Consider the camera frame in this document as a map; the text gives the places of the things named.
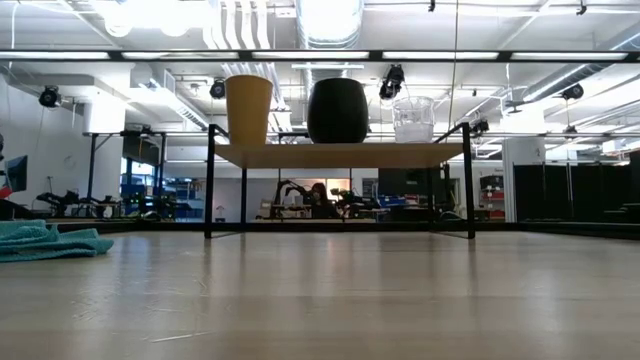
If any black round mug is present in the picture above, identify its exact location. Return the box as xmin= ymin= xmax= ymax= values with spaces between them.
xmin=306 ymin=77 xmax=370 ymax=145

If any orange plastic cup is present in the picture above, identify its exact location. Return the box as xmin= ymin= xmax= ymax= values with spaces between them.
xmin=224 ymin=74 xmax=275 ymax=147

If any clear plastic cup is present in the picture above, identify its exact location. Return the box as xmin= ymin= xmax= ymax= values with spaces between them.
xmin=391 ymin=95 xmax=436 ymax=144

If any person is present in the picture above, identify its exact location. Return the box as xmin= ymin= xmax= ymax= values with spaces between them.
xmin=309 ymin=182 xmax=342 ymax=220

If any teal cloth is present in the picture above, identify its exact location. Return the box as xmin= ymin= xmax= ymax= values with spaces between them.
xmin=0 ymin=219 xmax=116 ymax=264

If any wooden shelf with black frame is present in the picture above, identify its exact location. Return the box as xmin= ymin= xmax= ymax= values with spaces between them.
xmin=203 ymin=122 xmax=477 ymax=240

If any black rig frame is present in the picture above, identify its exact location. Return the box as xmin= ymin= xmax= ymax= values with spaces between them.
xmin=0 ymin=48 xmax=640 ymax=64

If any silver ventilation duct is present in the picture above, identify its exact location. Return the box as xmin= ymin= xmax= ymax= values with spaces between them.
xmin=294 ymin=0 xmax=366 ymax=96

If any black partition wall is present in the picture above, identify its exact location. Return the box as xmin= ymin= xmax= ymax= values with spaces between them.
xmin=513 ymin=162 xmax=640 ymax=224

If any small wall-side monitor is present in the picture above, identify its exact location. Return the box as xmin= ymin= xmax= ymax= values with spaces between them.
xmin=3 ymin=154 xmax=29 ymax=194

